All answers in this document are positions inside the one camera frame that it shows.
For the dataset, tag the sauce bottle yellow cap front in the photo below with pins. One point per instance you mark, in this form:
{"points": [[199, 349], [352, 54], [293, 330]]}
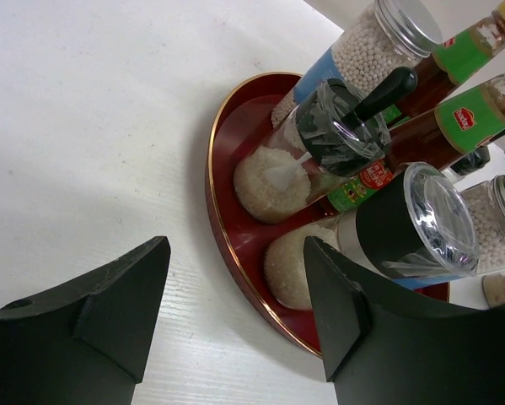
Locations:
{"points": [[439, 137]]}

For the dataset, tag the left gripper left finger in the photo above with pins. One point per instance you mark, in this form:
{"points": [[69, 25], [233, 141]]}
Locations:
{"points": [[85, 341]]}

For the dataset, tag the silver-lid spice jar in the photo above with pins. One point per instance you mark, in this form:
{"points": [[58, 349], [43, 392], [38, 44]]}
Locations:
{"points": [[386, 35], [486, 203]]}

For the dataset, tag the sauce bottle yellow cap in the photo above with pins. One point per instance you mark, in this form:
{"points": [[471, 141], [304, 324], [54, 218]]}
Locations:
{"points": [[451, 65], [439, 137]]}

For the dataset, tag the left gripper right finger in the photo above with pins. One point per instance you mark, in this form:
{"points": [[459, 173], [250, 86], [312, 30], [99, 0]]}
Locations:
{"points": [[384, 344]]}

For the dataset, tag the black grinder-top shaker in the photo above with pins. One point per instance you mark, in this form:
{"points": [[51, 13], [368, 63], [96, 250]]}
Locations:
{"points": [[467, 165], [416, 231]]}

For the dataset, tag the black-cap glass jar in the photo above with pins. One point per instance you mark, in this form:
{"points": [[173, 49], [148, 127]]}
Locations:
{"points": [[327, 139]]}

